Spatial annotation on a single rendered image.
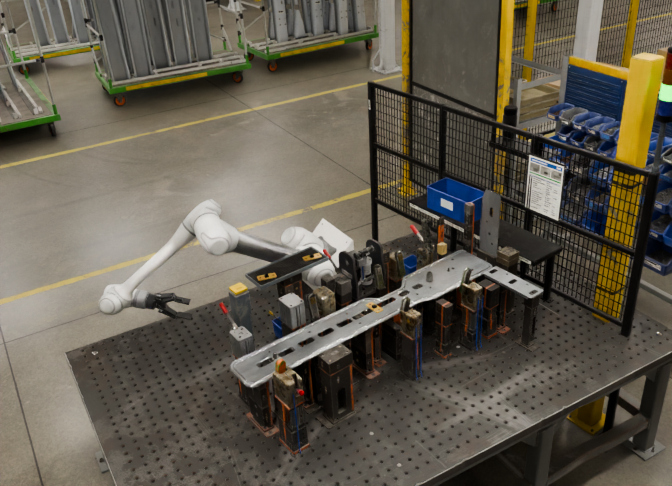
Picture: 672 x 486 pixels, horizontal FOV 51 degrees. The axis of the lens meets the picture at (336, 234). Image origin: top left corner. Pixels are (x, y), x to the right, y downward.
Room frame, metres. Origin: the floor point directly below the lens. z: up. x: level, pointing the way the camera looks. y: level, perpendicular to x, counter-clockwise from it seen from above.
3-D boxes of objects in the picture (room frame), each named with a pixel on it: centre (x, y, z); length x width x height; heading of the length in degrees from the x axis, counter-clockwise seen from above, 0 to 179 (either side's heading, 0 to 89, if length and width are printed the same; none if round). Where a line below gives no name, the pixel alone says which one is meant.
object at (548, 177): (3.12, -1.04, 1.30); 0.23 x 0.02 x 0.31; 36
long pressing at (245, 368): (2.59, -0.14, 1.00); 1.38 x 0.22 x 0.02; 126
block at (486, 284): (2.77, -0.70, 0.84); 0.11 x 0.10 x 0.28; 36
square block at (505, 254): (2.93, -0.83, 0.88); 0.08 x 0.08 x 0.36; 36
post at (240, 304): (2.60, 0.44, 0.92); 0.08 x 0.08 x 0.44; 36
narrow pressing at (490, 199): (3.02, -0.75, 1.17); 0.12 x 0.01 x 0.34; 36
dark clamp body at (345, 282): (2.75, -0.01, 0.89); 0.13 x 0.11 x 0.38; 36
